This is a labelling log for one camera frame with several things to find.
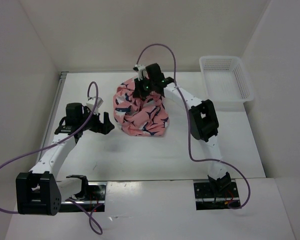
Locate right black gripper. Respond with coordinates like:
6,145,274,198
132,75,155,99

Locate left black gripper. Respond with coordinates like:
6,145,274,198
78,106,114,135

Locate pink shark print shorts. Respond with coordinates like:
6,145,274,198
113,78,169,137

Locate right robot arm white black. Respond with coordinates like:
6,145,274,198
133,63,231,199

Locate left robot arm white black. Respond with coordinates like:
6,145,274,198
15,97,115,216

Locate white plastic basket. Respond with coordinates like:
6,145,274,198
199,55,254,111

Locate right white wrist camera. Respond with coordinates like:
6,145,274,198
133,64,148,81

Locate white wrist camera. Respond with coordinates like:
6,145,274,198
133,64,148,81
86,96,104,115

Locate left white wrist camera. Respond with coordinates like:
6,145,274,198
86,96,104,115

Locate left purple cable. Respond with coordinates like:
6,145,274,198
0,81,103,235

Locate purple cable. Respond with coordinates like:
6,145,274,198
0,81,103,235
135,43,252,209

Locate aluminium table edge rail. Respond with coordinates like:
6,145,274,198
39,71,68,149

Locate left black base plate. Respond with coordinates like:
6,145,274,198
59,182,107,204

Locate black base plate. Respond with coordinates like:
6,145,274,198
193,179,240,203
59,182,107,204

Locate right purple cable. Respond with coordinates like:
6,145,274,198
135,43,252,209

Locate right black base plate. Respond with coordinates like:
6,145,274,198
193,179,240,203

